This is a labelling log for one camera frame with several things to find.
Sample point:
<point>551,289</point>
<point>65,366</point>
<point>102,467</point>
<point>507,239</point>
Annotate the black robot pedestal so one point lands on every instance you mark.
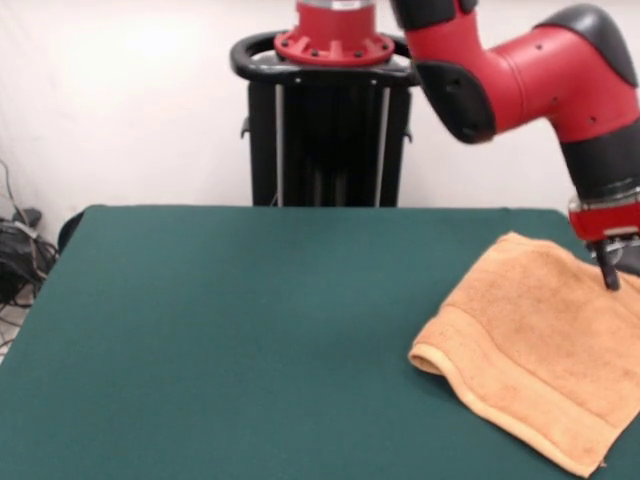
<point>330,140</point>

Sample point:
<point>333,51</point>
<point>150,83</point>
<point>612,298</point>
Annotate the orange terry towel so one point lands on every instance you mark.
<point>540,350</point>

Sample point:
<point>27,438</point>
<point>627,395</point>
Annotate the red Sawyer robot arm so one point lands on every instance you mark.
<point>550,80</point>

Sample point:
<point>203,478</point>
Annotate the dark green tablecloth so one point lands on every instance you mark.
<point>200,325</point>

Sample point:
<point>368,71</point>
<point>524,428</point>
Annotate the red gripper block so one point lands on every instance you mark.
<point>605,222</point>

